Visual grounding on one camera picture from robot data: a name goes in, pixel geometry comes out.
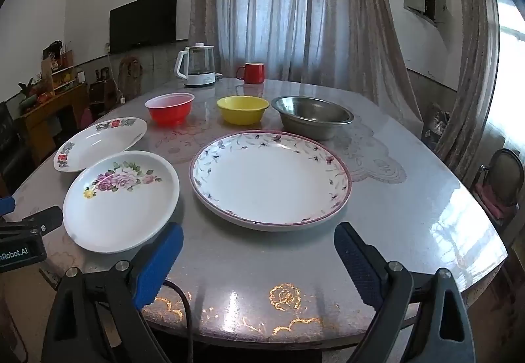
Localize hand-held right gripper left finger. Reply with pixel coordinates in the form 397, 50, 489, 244
41, 221, 193, 363

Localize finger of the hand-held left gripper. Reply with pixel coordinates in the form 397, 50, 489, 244
0, 196, 16, 220
20, 205, 64, 233

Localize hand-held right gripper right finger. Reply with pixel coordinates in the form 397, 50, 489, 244
333, 221, 478, 363

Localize white rose-print plate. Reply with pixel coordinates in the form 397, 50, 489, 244
63, 150, 180, 254

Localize white oval plate red stamps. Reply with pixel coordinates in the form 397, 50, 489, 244
53, 117, 147, 173

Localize large pink-rimmed floral plate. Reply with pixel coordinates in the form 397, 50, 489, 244
189, 129, 352, 232

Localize stainless steel bowl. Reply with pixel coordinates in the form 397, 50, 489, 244
270, 96, 354, 141

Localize red plastic bowl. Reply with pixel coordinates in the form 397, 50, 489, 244
144, 92, 195, 127

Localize yellow bowl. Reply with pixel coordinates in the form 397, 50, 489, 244
217, 96, 270, 126

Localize black sofa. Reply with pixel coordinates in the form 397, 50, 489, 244
0, 101, 29, 192

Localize wooden cabinet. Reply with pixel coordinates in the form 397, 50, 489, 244
18, 82, 89, 165

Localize wooden shelf with ornaments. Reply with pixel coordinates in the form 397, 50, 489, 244
41, 41, 78, 93

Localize brown wicker chair back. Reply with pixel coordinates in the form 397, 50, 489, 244
119, 56, 143, 99

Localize dark chair with pink cushion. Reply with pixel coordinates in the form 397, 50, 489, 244
472, 149, 525, 224

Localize white electric glass kettle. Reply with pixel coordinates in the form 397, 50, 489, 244
174, 42, 224, 88

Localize red mug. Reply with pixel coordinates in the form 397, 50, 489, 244
235, 62, 265, 84

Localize beige tied-back curtain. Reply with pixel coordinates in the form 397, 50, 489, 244
435, 0, 501, 179

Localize beige sheer window curtain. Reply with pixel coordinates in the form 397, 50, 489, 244
189, 0, 423, 126

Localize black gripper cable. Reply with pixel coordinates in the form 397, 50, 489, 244
163, 280, 195, 363

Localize dark bundle by wall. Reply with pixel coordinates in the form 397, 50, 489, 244
422, 103, 452, 138

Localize black wall television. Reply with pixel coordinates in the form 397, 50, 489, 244
109, 0, 178, 55

